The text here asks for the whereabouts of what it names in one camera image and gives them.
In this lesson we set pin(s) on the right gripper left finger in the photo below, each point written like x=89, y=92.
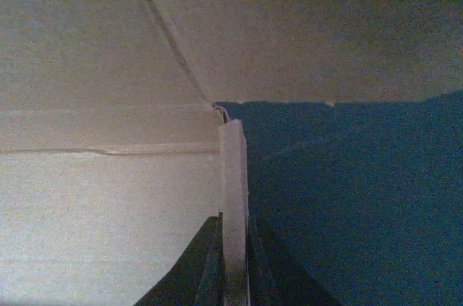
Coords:
x=197, y=278

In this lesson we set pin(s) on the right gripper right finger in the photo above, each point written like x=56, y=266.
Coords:
x=275, y=277

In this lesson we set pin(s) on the cardboard box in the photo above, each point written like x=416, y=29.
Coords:
x=125, y=124

